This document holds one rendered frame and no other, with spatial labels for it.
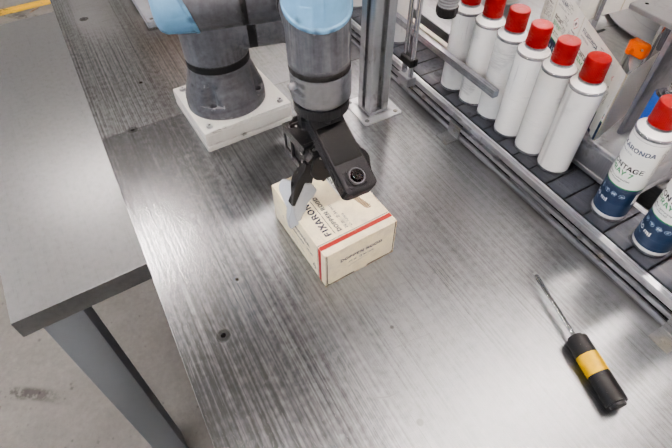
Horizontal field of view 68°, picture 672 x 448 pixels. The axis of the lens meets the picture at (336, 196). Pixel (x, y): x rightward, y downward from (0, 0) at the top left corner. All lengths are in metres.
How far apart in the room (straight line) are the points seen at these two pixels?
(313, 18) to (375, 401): 0.46
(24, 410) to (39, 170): 0.91
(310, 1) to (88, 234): 0.54
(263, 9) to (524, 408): 0.58
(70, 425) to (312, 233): 1.15
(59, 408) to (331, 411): 1.18
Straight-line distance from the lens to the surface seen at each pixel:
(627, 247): 0.84
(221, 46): 0.90
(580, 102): 0.81
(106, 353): 1.01
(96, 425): 1.67
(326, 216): 0.73
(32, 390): 1.80
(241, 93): 0.94
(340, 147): 0.62
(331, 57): 0.57
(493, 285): 0.78
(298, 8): 0.54
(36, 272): 0.88
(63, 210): 0.95
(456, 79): 1.00
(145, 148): 1.01
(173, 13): 0.64
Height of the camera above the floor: 1.46
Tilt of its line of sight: 48 degrees down
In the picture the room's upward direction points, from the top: straight up
